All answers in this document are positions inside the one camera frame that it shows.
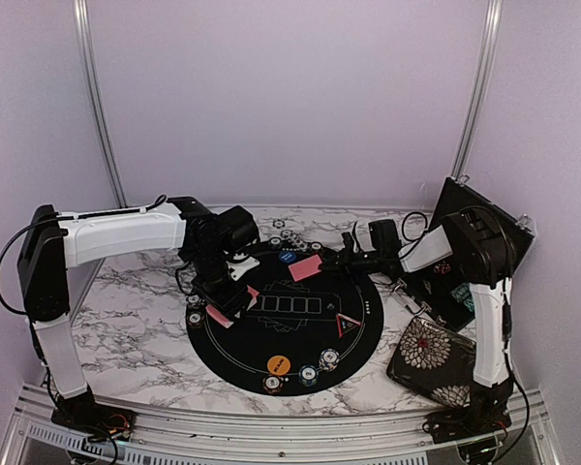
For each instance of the black white poker chip stack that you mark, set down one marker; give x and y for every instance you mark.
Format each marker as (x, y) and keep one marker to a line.
(194, 301)

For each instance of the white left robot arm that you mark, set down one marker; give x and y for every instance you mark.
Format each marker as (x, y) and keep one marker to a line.
(56, 242)

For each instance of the red playing card deck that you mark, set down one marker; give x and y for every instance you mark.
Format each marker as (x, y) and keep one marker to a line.
(218, 317)

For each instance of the orange big blind button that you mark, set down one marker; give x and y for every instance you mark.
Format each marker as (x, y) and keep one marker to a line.
(278, 365)

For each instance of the red triangular marker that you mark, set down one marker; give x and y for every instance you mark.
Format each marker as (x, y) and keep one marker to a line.
(346, 324)

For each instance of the blue orange chip stack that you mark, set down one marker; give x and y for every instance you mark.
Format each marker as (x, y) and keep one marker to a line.
(329, 360)

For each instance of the green fifty poker chip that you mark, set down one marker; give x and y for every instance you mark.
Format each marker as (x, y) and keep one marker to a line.
(275, 243)

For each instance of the red black hundred chip stack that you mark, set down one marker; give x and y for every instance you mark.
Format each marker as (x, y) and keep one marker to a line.
(315, 248)

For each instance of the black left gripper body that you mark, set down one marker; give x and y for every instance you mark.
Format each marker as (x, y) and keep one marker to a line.
(211, 283)

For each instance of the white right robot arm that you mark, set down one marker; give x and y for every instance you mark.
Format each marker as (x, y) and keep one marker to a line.
(493, 379)

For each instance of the floral fabric pouch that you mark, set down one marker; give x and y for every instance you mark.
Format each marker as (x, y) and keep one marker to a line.
(434, 362)

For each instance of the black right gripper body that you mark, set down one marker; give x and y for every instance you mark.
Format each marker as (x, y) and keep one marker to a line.
(360, 263)

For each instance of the red poker chip stack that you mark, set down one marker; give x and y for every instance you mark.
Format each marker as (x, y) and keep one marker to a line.
(195, 319)

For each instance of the black poker chip case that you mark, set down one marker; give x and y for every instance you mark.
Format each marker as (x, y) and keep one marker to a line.
(469, 240)

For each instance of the blue small blind button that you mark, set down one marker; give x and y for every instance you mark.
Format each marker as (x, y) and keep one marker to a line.
(287, 257)

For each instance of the round black poker mat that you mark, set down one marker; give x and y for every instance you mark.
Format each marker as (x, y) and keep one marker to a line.
(293, 319)

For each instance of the red card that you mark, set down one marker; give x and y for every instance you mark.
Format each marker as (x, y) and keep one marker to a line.
(305, 268)

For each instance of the blue orange chips on marble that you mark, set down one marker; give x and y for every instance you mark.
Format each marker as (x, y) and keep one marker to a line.
(293, 241)

